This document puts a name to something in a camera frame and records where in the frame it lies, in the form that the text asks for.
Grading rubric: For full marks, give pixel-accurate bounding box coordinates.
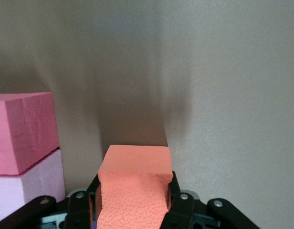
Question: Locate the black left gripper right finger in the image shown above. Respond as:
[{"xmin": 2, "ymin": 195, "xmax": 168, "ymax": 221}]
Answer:
[{"xmin": 162, "ymin": 170, "xmax": 195, "ymax": 229}]

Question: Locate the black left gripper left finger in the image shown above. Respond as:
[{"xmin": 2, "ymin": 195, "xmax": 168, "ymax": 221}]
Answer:
[{"xmin": 66, "ymin": 173, "xmax": 102, "ymax": 229}]

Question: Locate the orange foam cube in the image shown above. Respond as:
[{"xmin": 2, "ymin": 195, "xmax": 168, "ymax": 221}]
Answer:
[{"xmin": 89, "ymin": 144, "xmax": 174, "ymax": 229}]

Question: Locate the pink foam cube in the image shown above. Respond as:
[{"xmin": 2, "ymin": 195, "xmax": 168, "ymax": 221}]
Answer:
[{"xmin": 0, "ymin": 147, "xmax": 66, "ymax": 221}]

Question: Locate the red foam cube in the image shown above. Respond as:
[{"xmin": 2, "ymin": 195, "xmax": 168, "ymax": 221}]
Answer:
[{"xmin": 0, "ymin": 92, "xmax": 60, "ymax": 177}]

